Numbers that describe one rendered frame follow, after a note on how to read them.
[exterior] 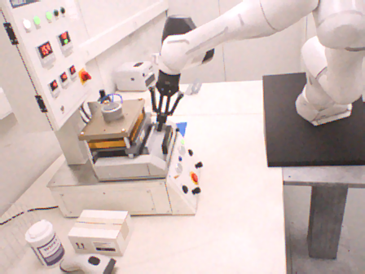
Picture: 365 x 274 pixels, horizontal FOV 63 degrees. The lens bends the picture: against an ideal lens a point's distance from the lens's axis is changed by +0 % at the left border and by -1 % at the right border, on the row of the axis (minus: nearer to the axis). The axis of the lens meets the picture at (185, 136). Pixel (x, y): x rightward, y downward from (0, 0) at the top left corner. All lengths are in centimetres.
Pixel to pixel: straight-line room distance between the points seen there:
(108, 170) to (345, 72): 82
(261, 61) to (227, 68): 40
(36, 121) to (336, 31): 90
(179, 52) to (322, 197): 109
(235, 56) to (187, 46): 279
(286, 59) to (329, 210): 222
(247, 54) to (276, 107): 222
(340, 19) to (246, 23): 20
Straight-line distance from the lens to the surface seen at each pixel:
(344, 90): 105
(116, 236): 106
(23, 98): 108
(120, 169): 108
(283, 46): 356
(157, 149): 115
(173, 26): 96
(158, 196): 112
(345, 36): 78
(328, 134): 140
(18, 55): 102
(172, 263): 105
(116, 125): 108
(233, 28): 78
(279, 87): 144
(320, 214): 173
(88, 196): 121
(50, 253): 115
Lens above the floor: 158
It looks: 31 degrees down
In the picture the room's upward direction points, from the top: 10 degrees counter-clockwise
